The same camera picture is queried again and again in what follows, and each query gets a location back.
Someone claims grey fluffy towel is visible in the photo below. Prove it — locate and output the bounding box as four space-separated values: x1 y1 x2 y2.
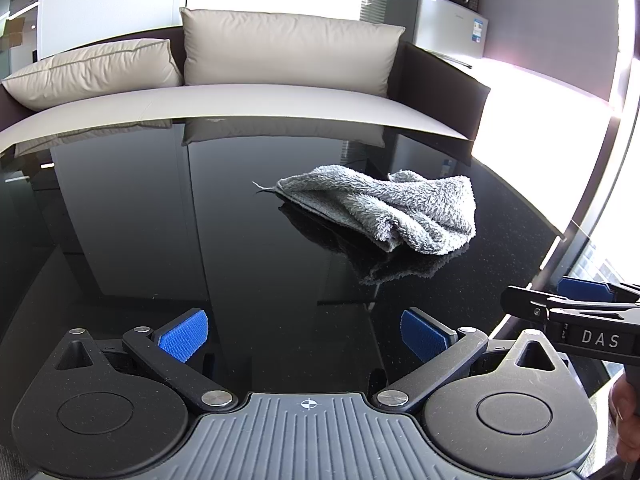
258 165 476 256

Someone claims person's right hand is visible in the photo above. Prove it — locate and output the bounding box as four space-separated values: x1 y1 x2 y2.
608 374 640 463

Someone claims dark sofa with beige seat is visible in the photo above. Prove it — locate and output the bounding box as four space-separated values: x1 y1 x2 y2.
1 41 490 150

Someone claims small beige side cushion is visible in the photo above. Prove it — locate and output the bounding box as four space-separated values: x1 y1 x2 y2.
2 38 182 112

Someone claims large beige back cushion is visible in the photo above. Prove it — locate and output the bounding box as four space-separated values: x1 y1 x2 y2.
180 8 405 96

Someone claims silver mini fridge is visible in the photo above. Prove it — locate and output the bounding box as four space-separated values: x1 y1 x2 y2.
384 0 488 64

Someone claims cardboard box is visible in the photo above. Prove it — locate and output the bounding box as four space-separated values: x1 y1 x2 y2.
1 18 25 51

